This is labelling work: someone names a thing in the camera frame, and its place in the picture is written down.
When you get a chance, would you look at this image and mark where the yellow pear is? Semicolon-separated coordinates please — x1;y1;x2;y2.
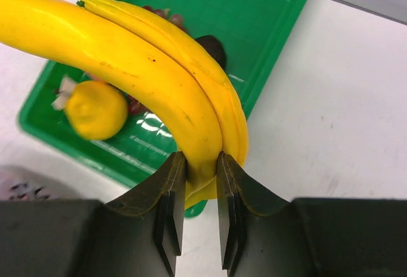
52;76;128;140

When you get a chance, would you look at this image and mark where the red grape bunch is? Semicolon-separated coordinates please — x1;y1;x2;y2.
127;5;188;115

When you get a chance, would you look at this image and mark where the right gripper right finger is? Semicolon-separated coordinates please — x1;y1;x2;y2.
217;153;406;276

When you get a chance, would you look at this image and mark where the yellow banana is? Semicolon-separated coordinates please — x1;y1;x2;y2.
1;0;249;207

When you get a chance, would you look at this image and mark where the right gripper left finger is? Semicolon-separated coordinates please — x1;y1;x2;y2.
1;152;186;276

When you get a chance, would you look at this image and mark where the dark purple fruit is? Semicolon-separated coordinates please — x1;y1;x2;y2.
195;35;227;70

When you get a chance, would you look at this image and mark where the blue printed plastic bag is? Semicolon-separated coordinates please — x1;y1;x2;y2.
1;166;66;201

